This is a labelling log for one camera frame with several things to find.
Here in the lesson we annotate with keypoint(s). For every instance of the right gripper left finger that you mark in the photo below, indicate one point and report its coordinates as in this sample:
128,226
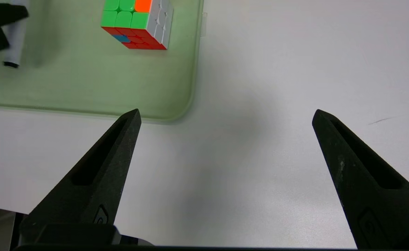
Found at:
96,181

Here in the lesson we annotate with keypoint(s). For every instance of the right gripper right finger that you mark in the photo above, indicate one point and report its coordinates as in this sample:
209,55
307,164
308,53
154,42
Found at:
371,195

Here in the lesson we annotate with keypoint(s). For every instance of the white marker pen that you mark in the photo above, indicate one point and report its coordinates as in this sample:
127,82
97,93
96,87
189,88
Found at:
14,45

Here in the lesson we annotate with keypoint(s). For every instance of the light green plastic tray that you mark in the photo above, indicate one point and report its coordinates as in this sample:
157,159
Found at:
86,87

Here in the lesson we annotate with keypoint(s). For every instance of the multicolour puzzle cube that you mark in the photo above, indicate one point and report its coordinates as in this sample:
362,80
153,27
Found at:
124,19

